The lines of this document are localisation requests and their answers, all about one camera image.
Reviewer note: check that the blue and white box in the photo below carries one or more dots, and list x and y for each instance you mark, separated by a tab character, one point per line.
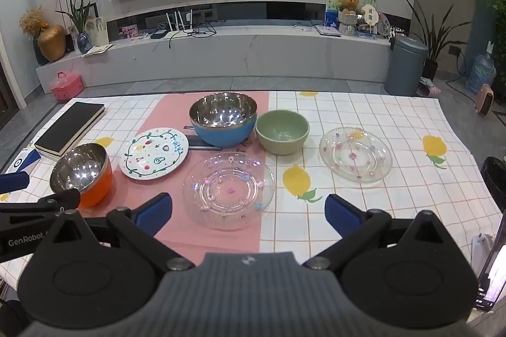
21	161

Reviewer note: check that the brown teddy bear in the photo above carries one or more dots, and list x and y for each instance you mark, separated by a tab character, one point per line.
350	3

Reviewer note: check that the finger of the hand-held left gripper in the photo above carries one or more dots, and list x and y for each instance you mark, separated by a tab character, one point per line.
47	202
14	182

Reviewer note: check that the white router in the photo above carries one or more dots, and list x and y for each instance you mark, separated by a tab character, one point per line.
180	26

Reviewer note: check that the pink printed placemat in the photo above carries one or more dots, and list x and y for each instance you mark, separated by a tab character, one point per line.
170	111

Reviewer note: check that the loose papers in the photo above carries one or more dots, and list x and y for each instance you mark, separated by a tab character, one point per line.
97	49

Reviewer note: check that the pink plastic basket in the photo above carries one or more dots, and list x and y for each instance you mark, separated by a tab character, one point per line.
65	86

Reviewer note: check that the black bin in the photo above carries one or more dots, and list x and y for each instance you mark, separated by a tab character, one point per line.
494	183

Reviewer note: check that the white drawing card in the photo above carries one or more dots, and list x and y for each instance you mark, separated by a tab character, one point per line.
99	30

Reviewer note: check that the blue steel bowl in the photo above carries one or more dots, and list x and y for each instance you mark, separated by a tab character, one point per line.
223	133

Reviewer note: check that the grey trash bin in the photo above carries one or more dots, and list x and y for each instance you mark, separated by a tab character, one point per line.
405	68

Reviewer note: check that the flat book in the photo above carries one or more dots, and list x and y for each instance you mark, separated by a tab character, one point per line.
328	30

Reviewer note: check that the black notebook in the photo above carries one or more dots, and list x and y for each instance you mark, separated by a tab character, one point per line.
71	123

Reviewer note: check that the white painted plate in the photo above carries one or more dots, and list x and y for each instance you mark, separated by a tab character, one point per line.
154	155

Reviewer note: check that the tall potted plant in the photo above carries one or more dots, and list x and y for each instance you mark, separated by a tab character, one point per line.
433	40

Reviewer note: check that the small beige heater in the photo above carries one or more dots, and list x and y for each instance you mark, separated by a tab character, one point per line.
484	100

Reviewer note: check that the blue water bottle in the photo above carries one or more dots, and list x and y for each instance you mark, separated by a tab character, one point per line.
480	74

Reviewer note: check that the decorative patterned plate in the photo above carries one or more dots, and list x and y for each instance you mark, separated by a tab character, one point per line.
383	25

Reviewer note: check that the orange steel bowl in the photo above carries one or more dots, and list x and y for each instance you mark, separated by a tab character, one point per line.
93	190

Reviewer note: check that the pink photo card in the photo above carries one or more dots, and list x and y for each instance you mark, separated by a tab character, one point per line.
129	32

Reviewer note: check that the gold vase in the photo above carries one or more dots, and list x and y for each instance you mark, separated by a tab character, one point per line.
52	42

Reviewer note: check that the pink slippers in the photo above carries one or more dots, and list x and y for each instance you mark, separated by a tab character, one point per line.
429	89

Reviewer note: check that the grey stone television bench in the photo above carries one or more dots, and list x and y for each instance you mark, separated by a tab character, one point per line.
257	56

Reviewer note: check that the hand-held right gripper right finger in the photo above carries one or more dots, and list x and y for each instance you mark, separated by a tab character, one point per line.
342	212

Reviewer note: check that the small black box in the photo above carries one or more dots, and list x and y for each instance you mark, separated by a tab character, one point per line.
159	34

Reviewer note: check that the dried yellow flowers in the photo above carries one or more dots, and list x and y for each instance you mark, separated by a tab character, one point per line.
32	21

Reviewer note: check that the green ceramic bowl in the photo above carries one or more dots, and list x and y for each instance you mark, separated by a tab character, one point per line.
281	141

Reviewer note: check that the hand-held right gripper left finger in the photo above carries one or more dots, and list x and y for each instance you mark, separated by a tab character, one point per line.
155	212

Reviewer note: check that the green and blue painting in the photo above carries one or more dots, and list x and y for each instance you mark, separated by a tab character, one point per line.
332	11

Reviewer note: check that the green long-leaf plant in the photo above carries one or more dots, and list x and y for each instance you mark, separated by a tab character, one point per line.
79	13

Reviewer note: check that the clear glass plate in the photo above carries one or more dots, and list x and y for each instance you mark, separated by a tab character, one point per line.
227	189
355	155

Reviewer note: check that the blue glass vase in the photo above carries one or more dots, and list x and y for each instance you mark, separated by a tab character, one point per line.
83	43

